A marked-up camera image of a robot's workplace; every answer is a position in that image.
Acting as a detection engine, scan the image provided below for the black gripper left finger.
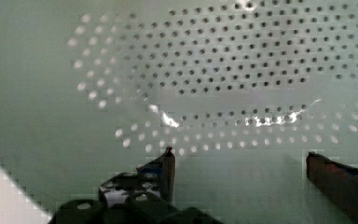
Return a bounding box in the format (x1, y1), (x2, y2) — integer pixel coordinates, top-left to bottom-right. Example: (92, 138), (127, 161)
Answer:
(98, 147), (175, 207)

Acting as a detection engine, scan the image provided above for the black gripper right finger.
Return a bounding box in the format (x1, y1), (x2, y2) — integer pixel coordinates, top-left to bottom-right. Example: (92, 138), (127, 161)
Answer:
(306, 152), (358, 224)

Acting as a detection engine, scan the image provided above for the green oval strainer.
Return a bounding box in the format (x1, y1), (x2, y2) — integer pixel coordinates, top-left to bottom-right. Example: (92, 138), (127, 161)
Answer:
(0, 0), (358, 224)

